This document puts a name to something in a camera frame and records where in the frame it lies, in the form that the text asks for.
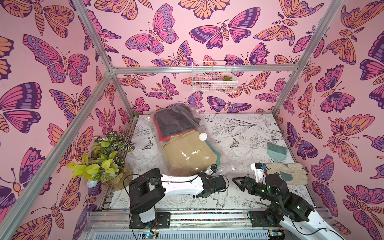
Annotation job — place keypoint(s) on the clear plastic vacuum bag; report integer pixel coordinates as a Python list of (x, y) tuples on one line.
[(226, 166)]

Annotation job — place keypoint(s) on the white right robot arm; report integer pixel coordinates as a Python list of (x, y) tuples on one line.
[(286, 209)]

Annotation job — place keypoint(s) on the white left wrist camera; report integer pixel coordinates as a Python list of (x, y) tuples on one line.
[(211, 170)]

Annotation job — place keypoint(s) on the aluminium mounting rail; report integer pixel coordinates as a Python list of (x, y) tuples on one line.
[(242, 224)]

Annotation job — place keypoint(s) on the white vacuum bag valve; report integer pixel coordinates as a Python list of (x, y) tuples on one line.
[(203, 136)]

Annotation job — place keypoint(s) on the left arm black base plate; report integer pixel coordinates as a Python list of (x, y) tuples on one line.
[(161, 221)]

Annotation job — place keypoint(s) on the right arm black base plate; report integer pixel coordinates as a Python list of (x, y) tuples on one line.
[(266, 218)]

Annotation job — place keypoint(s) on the green leafy potted plant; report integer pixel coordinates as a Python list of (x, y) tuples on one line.
[(106, 165)]

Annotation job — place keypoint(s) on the beige trousers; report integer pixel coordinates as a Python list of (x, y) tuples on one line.
[(186, 155)]

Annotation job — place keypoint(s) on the white wire wall basket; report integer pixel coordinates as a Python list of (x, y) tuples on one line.
[(207, 77)]

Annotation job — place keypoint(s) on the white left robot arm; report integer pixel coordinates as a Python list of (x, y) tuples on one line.
[(146, 190)]

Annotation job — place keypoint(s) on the red folded garment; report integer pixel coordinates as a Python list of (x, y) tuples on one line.
[(160, 135)]

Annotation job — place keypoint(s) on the green trousers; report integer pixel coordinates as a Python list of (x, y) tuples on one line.
[(218, 154)]

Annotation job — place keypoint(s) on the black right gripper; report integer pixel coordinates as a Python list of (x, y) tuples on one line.
[(250, 186)]

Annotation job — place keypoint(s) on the aluminium frame bars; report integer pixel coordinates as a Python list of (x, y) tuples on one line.
[(18, 69)]

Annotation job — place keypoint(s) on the dark grey folded garment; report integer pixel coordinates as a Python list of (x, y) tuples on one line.
[(176, 120)]

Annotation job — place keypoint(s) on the small green succulent plant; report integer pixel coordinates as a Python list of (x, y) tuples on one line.
[(227, 78)]

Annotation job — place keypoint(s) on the beige work glove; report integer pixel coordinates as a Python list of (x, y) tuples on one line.
[(292, 174)]

